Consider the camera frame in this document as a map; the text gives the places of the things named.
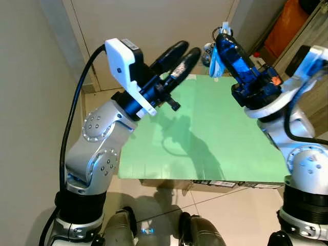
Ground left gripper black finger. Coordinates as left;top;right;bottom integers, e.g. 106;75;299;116
167;48;201;88
150;41;189;75

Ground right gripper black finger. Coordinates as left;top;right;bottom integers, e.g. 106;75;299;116
225;33;260;73
215;34;246;86

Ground keys with light blue tag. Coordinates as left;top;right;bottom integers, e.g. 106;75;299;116
202;22;231;78

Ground orange bag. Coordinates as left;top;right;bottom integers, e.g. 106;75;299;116
263;0;311;60

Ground green table mat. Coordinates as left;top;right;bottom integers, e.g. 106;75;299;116
118;74;291;183

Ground wooden cabinet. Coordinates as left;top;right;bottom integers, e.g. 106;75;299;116
271;0;328;136

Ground robot left leg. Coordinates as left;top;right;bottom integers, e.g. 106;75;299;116
101;207;140;246

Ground robot leg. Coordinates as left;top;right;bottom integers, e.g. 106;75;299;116
101;207;140;246
178;212;227;246

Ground robot right leg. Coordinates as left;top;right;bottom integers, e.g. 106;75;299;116
178;212;227;246

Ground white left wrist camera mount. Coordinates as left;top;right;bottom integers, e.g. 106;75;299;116
105;38;157;116

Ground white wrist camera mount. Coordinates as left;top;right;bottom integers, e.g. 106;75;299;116
105;38;157;116
243;45;328;121

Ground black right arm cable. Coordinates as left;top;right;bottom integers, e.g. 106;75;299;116
283;67;328;147

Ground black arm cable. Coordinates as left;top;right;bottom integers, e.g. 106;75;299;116
283;67;328;147
39;44;109;246

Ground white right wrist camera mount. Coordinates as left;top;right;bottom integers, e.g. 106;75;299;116
243;45;328;121

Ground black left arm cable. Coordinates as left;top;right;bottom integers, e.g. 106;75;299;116
39;44;109;246

